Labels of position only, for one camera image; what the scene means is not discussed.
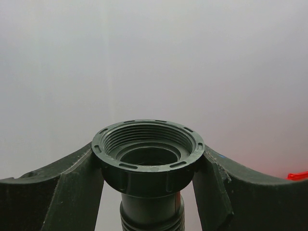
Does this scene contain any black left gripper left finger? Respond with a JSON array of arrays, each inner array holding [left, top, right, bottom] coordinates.
[[0, 143, 104, 231]]

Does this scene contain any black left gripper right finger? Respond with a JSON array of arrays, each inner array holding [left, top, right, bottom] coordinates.
[[192, 146, 308, 231]]

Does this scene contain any black corrugated hose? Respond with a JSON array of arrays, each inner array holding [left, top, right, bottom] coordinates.
[[91, 118, 205, 231]]

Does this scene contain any red plastic basket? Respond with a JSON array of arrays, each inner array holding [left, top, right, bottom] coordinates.
[[287, 171, 308, 181]]

